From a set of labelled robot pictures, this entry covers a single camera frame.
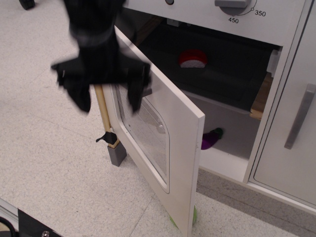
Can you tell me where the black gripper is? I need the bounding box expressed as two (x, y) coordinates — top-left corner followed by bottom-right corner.
(51, 24), (151, 113)

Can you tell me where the white oven door with window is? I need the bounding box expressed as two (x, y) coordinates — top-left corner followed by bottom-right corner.
(101, 26), (205, 237)

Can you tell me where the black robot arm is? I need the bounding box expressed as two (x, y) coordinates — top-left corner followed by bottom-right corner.
(51, 0), (151, 113)

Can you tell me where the round oven button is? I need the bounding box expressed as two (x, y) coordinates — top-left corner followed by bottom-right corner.
(165, 0), (174, 5)

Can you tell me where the grey oven tray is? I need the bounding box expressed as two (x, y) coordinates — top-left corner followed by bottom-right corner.
(138, 23), (278, 111)

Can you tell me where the black clamp lever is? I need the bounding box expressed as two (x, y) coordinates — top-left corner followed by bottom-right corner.
(96, 132), (117, 145)

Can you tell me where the grey cabinet leg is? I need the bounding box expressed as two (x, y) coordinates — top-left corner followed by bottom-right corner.
(108, 139), (127, 167)

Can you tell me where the red white toy sushi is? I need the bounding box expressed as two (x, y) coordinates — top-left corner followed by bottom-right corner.
(178, 49), (208, 68)

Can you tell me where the black caster wheel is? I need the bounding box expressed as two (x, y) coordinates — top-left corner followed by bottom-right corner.
(19, 0), (35, 10)

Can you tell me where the purple toy eggplant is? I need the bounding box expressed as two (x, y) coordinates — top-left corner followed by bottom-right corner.
(201, 128), (223, 150)

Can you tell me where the white toy kitchen cabinet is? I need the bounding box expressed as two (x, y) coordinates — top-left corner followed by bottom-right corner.
(93, 0), (316, 214)

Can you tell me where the grey temperature knob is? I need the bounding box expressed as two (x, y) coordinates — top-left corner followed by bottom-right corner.
(214, 0), (251, 16)

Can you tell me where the green toy cabbage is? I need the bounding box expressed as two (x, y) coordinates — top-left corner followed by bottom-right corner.
(169, 206), (198, 228)

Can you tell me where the white right cabinet door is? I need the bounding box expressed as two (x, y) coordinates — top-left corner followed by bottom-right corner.
(253, 13), (316, 207)

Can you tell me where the aluminium frame rail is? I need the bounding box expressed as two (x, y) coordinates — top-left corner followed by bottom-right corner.
(0, 198), (18, 224)

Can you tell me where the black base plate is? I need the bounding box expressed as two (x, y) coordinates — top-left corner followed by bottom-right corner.
(18, 209), (61, 237)

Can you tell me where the black cable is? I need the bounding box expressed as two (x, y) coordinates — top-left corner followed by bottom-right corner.
(0, 216), (20, 237)

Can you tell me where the silver cabinet door handle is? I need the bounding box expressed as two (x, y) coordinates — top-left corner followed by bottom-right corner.
(284, 83), (316, 150)

